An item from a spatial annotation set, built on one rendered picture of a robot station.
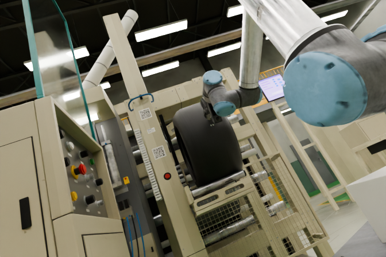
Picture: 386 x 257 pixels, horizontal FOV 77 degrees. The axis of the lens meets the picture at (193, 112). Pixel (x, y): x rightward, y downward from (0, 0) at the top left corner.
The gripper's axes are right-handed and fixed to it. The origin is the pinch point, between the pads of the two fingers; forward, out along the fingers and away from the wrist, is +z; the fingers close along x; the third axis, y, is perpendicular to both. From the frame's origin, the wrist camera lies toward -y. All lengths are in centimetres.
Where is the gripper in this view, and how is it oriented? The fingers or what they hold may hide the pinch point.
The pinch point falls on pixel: (210, 119)
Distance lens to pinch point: 142.5
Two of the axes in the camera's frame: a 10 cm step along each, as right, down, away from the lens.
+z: 0.1, 5.3, 8.5
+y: -3.8, -7.8, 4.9
